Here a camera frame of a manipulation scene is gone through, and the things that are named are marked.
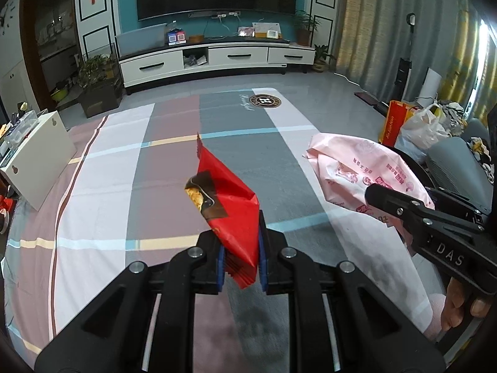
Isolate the white storage box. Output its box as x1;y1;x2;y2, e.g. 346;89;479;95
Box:
0;111;77;211

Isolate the white television cabinet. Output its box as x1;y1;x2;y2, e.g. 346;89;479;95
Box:
118;41;316;88

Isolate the black and white patterned cloth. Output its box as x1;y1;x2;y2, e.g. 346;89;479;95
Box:
439;101;497;183

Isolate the upright vacuum cleaner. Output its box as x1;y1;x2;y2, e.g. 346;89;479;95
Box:
394;13;417;102

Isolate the person's right hand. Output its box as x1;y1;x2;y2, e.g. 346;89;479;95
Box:
441;278;490;333

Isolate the pink plastic bag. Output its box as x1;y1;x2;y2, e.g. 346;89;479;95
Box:
303;133;435;228

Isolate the red and yellow paper bag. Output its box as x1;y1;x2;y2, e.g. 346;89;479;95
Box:
378;100;418;146

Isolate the potted plant in brown pot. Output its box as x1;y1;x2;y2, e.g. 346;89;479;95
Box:
293;10;321;46

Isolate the grey striped curtain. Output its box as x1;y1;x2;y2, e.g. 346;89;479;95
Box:
334;0;497;125

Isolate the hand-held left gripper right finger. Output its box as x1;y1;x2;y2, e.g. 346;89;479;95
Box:
258;212;445;373

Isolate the large plant in dark planter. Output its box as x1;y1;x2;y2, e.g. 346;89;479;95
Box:
78;54;123;118

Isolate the grey storage box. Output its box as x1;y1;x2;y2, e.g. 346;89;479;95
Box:
116;23;166;59

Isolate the grey chair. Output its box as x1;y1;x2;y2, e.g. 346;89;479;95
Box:
425;136;497;210

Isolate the black trash bin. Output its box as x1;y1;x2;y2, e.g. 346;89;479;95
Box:
392;145;439;195

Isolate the red snack bag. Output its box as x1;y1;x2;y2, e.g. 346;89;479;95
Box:
184;134;260;289

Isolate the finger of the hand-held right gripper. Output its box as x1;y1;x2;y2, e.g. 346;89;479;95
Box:
427;188;488;224
365;184;435;242

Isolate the white and yellow card box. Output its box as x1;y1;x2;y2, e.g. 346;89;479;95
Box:
252;22;281;39

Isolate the white plastic shopping bag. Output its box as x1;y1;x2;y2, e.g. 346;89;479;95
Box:
396;104;451;160

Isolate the white leaning board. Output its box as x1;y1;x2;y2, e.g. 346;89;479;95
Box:
417;67;441;105

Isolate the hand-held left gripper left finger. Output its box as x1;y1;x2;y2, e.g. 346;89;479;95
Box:
35;231;226;373

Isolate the clear plastic organiser box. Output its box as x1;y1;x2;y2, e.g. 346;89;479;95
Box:
0;111;39;156

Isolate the small potted plant on floor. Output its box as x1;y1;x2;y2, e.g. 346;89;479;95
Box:
312;44;335;72

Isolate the dark floor mat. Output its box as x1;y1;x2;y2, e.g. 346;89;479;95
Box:
354;92;389;115

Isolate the checked tablecloth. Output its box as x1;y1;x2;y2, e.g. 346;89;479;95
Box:
0;86;447;366

